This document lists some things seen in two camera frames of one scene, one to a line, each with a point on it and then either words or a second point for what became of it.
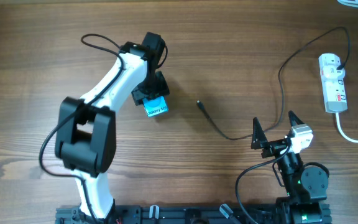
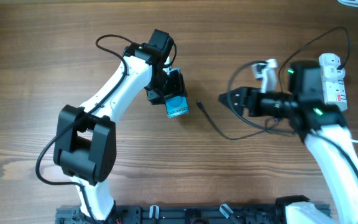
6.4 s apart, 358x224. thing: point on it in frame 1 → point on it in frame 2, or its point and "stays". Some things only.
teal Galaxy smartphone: x=155 y=106 → x=176 y=106
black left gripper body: x=154 y=86 → x=173 y=86
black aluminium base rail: x=271 y=214 stays
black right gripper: x=260 y=141 → x=241 y=99
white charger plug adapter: x=330 y=71 stays
